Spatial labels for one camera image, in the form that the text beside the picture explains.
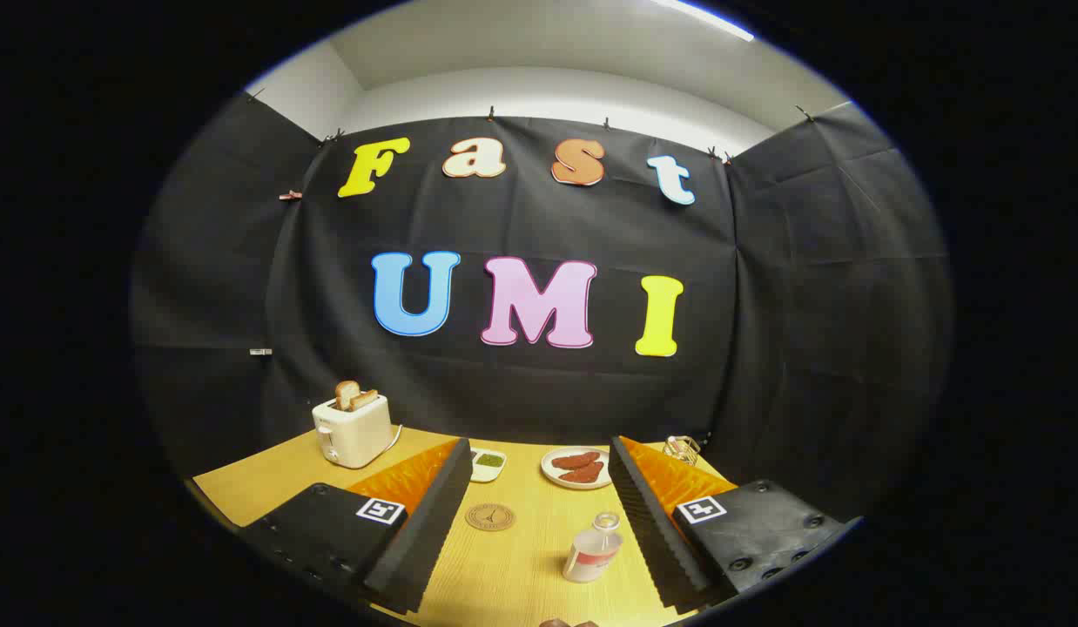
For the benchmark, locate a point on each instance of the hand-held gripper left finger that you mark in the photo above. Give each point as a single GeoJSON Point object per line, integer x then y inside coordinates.
{"type": "Point", "coordinates": [434, 522]}

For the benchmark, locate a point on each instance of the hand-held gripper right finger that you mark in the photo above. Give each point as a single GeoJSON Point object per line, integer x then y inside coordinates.
{"type": "Point", "coordinates": [648, 522]}

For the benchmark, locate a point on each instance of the round cork coaster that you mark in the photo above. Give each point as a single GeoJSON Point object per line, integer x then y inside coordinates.
{"type": "Point", "coordinates": [489, 517]}

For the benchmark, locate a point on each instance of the clear plastic juice bottle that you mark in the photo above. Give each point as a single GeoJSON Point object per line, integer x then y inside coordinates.
{"type": "Point", "coordinates": [591, 553]}

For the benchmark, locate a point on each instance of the white divided condiment dish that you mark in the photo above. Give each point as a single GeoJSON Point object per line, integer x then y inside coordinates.
{"type": "Point", "coordinates": [488, 466]}

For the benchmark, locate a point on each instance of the red meat slice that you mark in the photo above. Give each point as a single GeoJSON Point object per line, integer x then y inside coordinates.
{"type": "Point", "coordinates": [576, 459]}
{"type": "Point", "coordinates": [584, 474]}

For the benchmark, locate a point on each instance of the wooden table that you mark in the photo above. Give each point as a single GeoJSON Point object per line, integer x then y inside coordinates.
{"type": "Point", "coordinates": [522, 566]}

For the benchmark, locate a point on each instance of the white round plate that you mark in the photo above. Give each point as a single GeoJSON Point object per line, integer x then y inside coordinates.
{"type": "Point", "coordinates": [552, 475]}

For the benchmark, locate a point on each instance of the white toaster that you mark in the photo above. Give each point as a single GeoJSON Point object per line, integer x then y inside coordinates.
{"type": "Point", "coordinates": [352, 435]}

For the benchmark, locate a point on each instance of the toast slice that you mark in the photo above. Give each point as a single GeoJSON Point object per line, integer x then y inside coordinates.
{"type": "Point", "coordinates": [346, 394]}
{"type": "Point", "coordinates": [365, 400]}

